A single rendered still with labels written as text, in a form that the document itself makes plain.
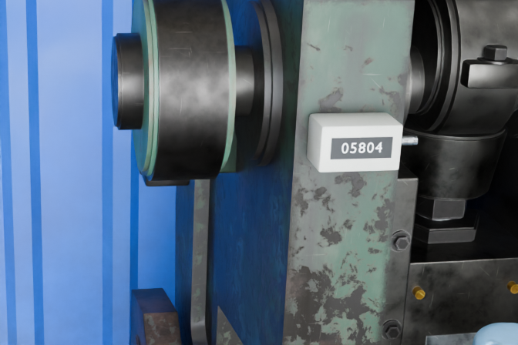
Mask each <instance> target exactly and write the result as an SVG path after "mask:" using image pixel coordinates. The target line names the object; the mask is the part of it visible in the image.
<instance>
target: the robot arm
mask: <svg viewBox="0 0 518 345"><path fill-rule="evenodd" d="M473 345H518V323H492V324H489V325H487V326H484V327H483V328H481V329H480V330H479V331H478V332H477V333H476V335H475V336H474V339H473Z"/></svg>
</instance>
